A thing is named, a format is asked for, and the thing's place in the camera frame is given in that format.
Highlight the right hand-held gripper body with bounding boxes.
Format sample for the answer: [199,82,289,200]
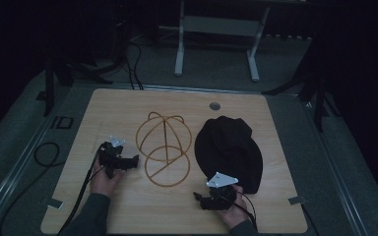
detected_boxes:
[202,171,239,211]

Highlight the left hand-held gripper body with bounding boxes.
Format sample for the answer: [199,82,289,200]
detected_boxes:
[97,134,128,180]

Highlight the golden wire hat stand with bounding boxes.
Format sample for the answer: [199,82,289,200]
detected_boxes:
[135,111,193,189]

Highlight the black hat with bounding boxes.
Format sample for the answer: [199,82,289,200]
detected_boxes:
[194,115,265,195]

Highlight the person's right hand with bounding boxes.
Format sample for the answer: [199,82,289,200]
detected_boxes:
[216,184,250,231]

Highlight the person's left hand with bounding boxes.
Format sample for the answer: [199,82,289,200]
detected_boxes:
[89,159,125,199]

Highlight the grey tape strip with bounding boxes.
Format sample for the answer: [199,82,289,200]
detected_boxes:
[287,195,307,207]
[46,198,65,210]

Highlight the black tripod stand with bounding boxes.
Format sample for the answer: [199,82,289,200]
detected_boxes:
[261,62,342,134]
[42,57,114,118]

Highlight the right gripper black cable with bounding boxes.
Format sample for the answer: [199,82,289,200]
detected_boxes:
[220,191,259,232]

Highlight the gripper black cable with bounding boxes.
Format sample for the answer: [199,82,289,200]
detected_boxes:
[220,191,259,232]
[56,146,106,236]

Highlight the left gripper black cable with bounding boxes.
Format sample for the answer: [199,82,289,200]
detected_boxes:
[56,146,106,236]

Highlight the black floor cable loop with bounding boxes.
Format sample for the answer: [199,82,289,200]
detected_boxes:
[0,141,67,236]

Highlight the black hanging cables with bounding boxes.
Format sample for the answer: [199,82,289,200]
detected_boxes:
[123,40,145,91]

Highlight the white metal desk frame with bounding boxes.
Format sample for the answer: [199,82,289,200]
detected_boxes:
[173,0,272,84]

